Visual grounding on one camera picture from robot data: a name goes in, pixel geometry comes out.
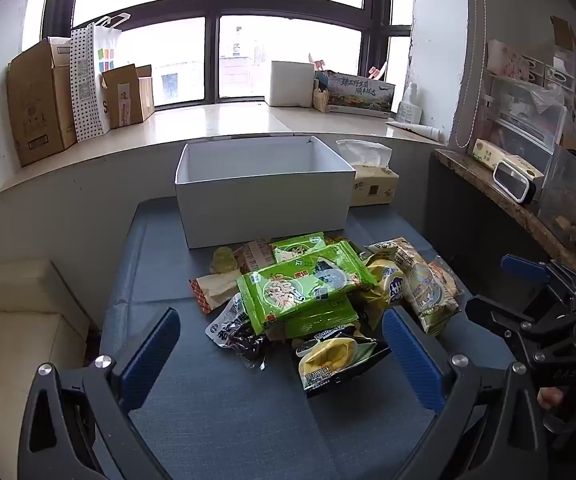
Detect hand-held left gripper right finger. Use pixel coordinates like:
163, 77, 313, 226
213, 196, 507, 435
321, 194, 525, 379
382, 307, 551, 480

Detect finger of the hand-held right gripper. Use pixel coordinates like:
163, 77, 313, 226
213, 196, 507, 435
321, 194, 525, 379
465, 294, 568, 361
500, 254, 576, 311

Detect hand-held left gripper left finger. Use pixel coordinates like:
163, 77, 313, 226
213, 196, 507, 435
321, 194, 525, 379
18, 307, 181, 480

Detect pale beige snack packet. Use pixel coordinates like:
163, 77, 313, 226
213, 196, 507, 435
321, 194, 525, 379
365, 237, 431, 271
408, 255, 461, 336

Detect black yellow snack packet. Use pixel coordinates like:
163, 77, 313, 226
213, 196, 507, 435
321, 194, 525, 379
290, 325, 393, 399

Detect yellow blue snack packet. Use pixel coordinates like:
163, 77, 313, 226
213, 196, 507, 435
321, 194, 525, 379
353, 255, 409, 331

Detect clear packet of dark dates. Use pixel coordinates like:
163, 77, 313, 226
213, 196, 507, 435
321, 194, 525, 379
204, 292, 289, 371

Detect green snack packet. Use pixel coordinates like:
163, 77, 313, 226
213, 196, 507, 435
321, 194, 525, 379
236, 259, 356, 335
270, 231, 329, 263
318, 240, 379, 291
283, 305, 359, 339

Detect white cardboard box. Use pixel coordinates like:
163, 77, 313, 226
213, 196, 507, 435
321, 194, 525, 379
174, 135, 357, 250

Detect person's right hand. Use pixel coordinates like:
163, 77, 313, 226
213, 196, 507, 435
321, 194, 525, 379
538, 387, 564, 411

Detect marble side counter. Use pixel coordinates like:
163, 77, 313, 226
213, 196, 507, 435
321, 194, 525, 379
435, 149, 576, 273

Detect orange print bread packet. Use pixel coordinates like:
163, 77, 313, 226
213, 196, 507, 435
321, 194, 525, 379
189, 270, 243, 314

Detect clear plastic container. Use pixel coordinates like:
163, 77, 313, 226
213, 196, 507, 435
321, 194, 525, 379
538, 142, 576, 241

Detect green white tissue box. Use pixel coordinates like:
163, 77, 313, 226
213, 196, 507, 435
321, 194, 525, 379
470, 137, 546, 183

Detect clear yellow jelly cup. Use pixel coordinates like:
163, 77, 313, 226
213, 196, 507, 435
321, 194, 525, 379
211, 247, 239, 275

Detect cream sofa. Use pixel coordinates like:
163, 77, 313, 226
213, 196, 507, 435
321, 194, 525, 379
0, 259, 91, 461

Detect long pink snack wrapper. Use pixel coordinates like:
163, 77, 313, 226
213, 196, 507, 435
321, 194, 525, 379
235, 239, 276, 273

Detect clear plastic storage drawers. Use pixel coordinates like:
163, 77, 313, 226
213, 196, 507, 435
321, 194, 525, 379
485, 77, 568, 153

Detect beige tissue pack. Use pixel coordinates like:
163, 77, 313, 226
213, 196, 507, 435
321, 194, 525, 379
336, 139, 400, 208

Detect white tube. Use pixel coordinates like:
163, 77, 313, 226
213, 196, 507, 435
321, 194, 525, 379
387, 120, 446, 142

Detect white mini drawer organizer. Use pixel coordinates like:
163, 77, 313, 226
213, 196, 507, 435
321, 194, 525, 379
528, 55, 576, 96

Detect white lotion bottle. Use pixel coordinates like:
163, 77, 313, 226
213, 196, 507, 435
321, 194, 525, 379
398, 81, 423, 126

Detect pink floral box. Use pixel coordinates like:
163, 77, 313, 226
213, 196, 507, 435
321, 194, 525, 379
486, 39, 531, 81

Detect landscape printed box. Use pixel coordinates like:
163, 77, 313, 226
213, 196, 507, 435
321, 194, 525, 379
325, 71, 397, 118

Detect small open cardboard box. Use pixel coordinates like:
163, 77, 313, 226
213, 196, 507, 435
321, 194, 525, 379
100, 63, 156, 130

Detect small brown paper bag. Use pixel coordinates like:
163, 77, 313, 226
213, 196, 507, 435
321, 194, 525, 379
312, 70, 333, 113

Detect polka dot paper bag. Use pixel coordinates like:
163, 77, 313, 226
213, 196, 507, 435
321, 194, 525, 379
69, 11, 132, 142

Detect large brown cardboard box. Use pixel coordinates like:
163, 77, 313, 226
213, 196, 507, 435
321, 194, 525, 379
7, 36, 79, 167

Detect plain white square box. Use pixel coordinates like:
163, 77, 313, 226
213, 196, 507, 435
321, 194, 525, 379
267, 60, 319, 109

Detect black window frame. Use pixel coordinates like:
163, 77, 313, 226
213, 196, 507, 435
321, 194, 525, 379
43, 0, 413, 106

